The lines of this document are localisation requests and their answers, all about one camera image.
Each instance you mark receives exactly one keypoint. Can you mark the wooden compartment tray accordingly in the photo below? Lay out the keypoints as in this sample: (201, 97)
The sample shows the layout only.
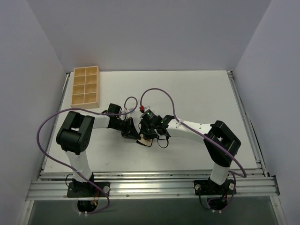
(85, 90)

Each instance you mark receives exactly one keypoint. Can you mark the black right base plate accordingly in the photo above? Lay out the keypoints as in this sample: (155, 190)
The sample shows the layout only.
(208, 187)

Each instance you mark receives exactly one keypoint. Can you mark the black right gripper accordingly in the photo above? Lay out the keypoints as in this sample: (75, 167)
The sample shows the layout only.
(145, 129)

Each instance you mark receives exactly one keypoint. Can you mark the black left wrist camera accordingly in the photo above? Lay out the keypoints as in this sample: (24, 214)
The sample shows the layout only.
(114, 109)

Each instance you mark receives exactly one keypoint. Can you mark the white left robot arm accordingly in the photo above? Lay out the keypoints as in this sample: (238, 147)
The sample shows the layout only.
(74, 137)

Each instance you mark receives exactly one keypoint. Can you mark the black underwear with beige waistband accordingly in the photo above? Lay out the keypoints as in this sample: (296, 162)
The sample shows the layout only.
(145, 142)

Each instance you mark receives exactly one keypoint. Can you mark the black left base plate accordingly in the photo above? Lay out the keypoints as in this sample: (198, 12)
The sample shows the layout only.
(84, 189)

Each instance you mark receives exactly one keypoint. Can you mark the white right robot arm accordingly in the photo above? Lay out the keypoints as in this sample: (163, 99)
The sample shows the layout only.
(221, 143)

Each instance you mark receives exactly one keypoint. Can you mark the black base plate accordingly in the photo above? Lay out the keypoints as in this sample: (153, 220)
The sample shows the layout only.
(84, 189)
(208, 187)

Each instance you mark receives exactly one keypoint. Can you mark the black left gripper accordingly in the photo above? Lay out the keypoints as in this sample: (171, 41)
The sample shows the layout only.
(128, 128)

